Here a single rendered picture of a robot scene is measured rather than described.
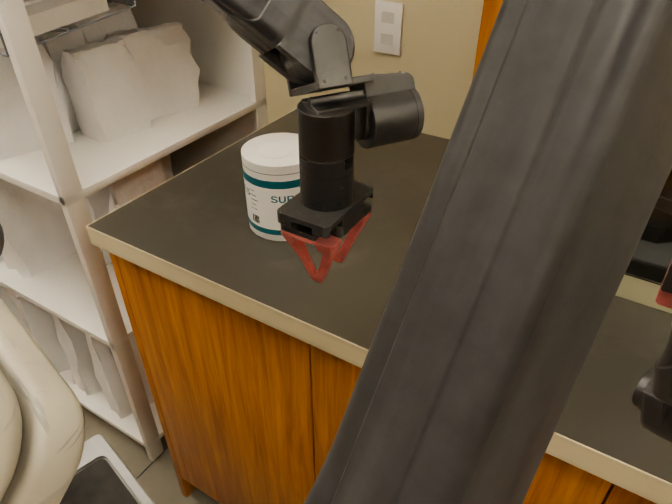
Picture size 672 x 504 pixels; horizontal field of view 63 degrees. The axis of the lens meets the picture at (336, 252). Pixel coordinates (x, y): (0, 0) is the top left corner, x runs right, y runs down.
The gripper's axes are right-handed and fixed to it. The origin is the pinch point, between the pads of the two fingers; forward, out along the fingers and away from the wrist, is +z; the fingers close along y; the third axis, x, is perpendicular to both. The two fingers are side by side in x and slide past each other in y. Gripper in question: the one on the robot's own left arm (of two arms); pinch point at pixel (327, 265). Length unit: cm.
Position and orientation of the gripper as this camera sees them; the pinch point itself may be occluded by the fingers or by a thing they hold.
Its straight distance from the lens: 64.6
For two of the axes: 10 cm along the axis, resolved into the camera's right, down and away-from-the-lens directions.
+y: 5.2, -5.0, 6.9
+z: 0.0, 8.1, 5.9
